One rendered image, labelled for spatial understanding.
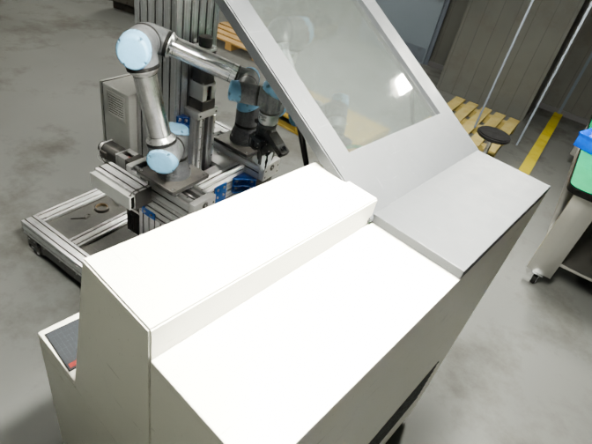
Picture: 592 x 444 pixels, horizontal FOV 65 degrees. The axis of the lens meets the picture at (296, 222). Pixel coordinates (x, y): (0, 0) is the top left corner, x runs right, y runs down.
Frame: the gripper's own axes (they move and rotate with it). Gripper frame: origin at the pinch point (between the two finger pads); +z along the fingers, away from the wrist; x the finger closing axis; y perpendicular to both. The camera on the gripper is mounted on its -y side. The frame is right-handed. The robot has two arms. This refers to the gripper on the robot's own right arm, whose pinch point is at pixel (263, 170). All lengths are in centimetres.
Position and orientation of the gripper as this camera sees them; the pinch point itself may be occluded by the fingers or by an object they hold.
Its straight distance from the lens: 188.1
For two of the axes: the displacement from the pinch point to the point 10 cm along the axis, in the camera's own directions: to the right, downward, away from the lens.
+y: -7.2, -5.2, 4.5
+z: -1.8, 7.8, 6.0
